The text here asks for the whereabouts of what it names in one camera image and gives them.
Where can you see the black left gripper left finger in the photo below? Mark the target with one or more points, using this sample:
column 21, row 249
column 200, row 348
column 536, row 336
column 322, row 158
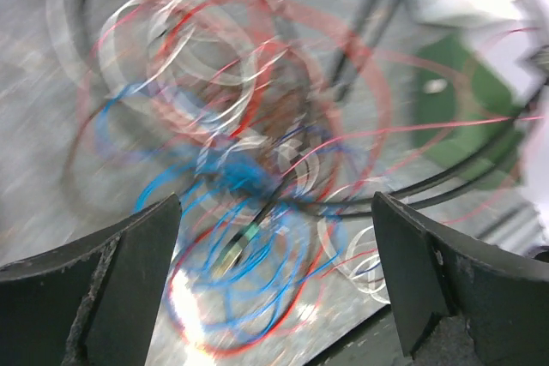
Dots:
column 93, row 301

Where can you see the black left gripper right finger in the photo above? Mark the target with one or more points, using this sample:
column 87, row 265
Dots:
column 454, row 297

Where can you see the black cable teal connector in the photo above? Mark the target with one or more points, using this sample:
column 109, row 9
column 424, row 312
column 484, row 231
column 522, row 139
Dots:
column 235, row 247

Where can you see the green plastic tray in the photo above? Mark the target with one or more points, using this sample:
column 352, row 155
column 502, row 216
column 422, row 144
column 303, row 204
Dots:
column 462, row 88

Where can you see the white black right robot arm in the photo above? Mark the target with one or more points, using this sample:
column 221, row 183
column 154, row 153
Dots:
column 501, row 198

